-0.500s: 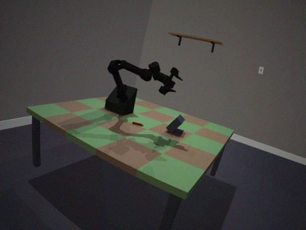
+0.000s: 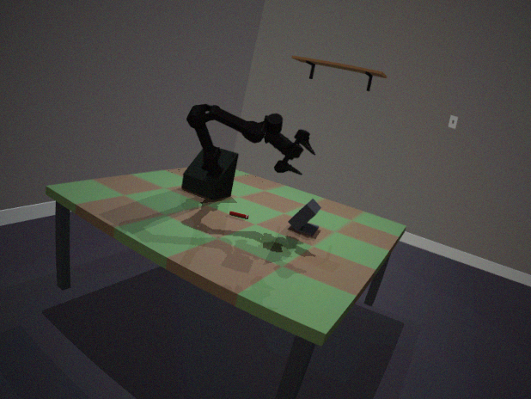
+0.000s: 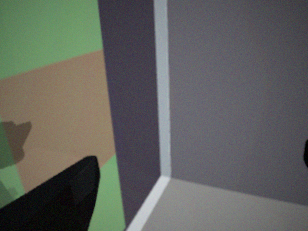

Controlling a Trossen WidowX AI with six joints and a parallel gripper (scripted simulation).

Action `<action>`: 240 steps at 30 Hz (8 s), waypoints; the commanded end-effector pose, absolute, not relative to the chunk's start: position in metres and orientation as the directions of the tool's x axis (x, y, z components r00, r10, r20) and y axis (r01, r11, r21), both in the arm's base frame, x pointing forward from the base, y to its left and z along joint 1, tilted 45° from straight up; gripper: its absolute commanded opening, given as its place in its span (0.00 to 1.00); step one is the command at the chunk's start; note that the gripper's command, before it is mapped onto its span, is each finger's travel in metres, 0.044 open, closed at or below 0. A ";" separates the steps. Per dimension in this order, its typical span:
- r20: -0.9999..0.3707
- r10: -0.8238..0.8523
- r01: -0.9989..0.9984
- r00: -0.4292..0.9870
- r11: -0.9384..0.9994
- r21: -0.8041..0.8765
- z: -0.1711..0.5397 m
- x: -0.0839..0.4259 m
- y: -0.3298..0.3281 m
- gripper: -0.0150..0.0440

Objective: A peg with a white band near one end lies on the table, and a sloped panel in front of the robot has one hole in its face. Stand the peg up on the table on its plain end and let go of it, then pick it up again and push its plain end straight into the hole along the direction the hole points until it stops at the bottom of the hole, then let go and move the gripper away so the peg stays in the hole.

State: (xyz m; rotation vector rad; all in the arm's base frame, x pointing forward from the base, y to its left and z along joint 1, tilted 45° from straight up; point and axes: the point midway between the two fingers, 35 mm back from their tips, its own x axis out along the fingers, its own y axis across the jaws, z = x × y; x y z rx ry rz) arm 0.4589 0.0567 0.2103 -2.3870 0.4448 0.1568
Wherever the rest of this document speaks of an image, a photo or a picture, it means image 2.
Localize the black square panel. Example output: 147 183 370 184
289 199 321 236

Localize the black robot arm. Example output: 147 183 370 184
186 104 284 179

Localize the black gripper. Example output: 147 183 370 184
273 130 315 175

